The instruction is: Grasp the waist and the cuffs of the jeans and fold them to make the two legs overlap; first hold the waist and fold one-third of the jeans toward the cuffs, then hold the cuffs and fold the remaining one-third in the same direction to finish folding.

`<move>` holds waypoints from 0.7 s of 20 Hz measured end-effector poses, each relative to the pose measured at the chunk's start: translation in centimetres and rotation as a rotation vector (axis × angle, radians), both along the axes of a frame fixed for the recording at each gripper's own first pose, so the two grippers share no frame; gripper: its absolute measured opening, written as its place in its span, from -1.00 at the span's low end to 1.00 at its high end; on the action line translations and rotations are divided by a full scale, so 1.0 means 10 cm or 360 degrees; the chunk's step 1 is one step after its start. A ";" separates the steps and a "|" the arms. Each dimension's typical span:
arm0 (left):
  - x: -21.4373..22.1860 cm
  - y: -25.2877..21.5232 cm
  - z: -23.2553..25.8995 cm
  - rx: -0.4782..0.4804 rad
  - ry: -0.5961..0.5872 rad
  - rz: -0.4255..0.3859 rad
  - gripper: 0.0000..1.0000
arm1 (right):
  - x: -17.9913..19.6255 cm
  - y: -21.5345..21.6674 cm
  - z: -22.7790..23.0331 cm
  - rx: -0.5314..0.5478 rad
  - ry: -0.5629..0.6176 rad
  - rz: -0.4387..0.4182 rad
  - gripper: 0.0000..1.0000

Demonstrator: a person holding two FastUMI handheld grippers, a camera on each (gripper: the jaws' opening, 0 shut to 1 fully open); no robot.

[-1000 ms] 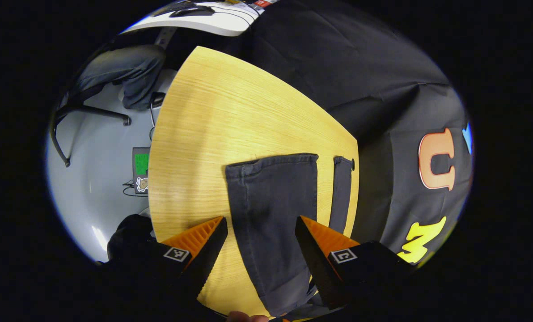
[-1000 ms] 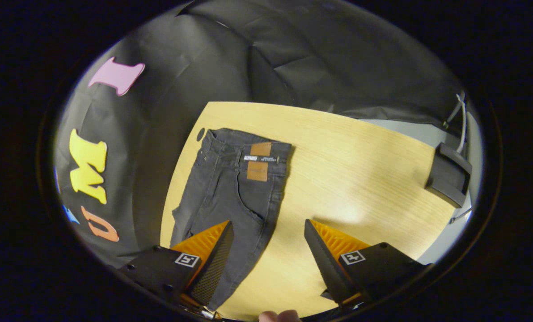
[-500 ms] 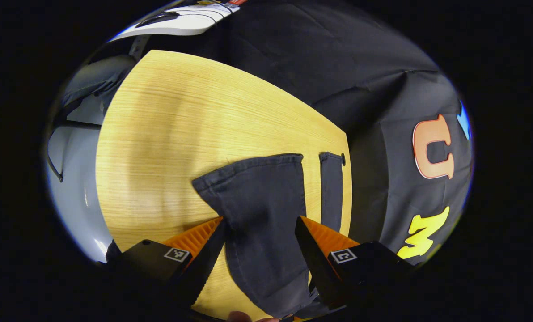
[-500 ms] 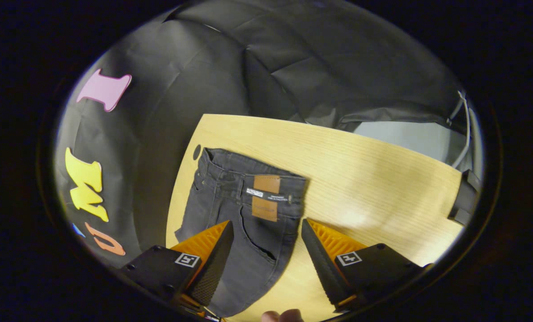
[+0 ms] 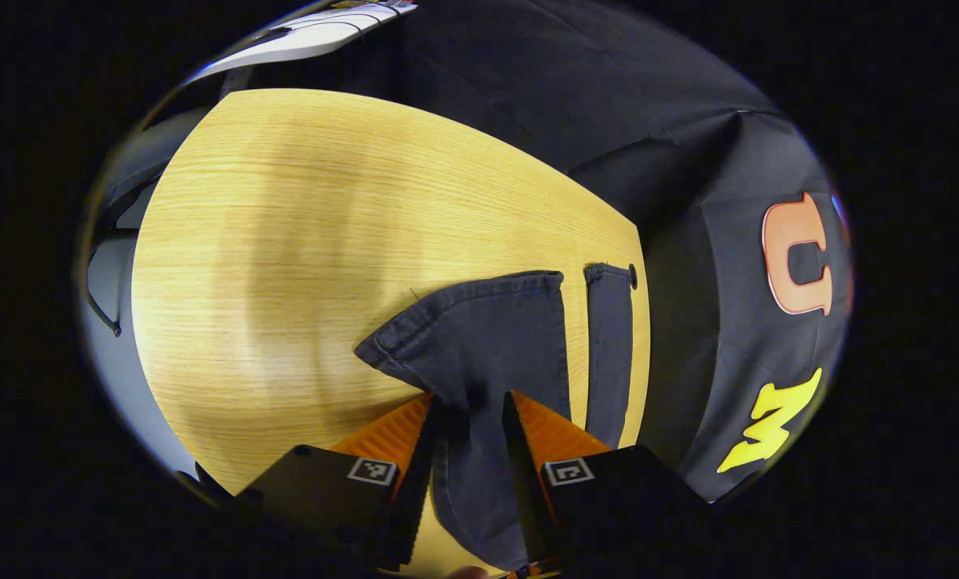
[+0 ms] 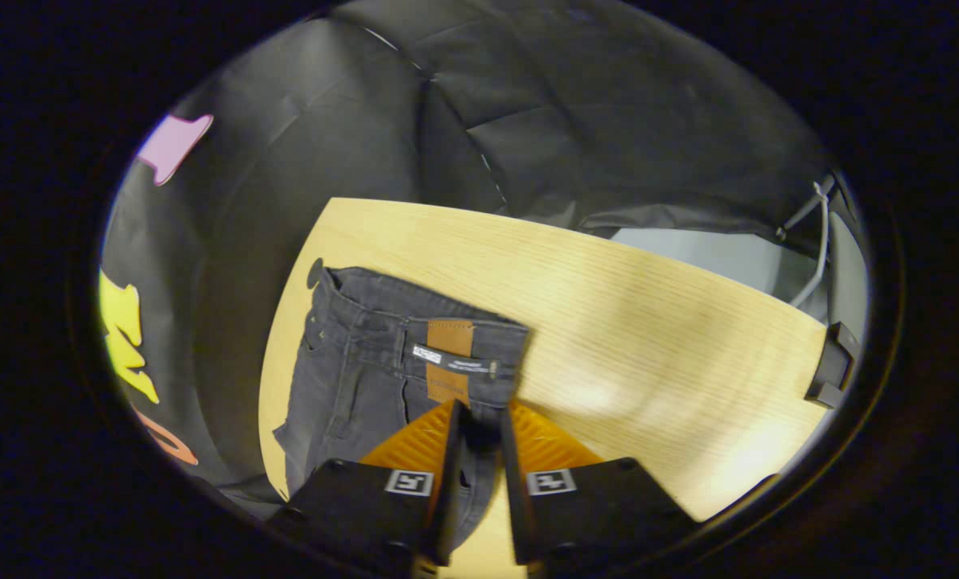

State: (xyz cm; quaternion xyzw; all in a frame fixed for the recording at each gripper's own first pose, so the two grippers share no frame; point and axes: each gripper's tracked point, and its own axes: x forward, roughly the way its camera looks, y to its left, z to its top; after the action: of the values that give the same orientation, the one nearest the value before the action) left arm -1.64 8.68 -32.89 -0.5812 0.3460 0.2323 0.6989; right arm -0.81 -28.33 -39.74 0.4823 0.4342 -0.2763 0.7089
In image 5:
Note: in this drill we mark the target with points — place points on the dark denim jeans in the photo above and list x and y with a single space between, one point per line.
495 338

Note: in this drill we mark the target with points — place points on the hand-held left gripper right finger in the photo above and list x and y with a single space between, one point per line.
524 482

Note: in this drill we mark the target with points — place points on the black backdrop cloth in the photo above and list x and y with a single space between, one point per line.
608 96

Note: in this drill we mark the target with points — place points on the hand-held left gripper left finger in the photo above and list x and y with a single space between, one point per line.
419 482

